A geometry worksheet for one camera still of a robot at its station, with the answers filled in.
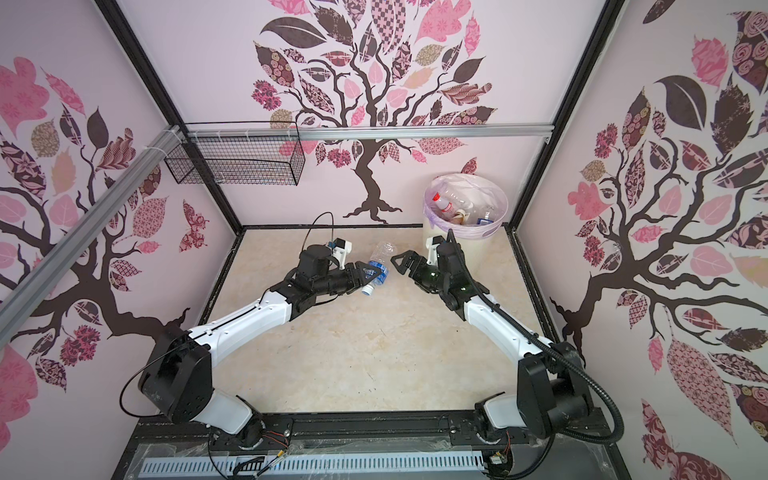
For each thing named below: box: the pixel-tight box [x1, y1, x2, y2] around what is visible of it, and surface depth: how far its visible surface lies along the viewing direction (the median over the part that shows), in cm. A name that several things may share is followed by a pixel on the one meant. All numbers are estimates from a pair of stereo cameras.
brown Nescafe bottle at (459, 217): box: [452, 209, 466, 225], surface depth 99 cm
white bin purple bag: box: [423, 172, 509, 240], surface depth 97 cm
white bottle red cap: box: [432, 190, 466, 214], surface depth 100 cm
